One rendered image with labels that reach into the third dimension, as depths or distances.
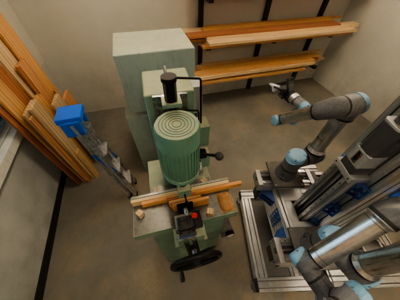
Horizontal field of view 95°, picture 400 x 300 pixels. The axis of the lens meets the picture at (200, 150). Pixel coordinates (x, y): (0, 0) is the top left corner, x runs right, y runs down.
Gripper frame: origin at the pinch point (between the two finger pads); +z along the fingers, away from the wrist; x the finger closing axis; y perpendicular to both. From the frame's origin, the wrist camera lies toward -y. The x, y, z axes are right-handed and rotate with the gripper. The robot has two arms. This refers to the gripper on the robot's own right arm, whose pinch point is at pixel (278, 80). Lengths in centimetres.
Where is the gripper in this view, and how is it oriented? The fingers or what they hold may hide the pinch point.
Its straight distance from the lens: 163.0
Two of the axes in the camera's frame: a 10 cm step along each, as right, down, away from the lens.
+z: -2.8, -7.4, 6.1
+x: 9.5, -2.8, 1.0
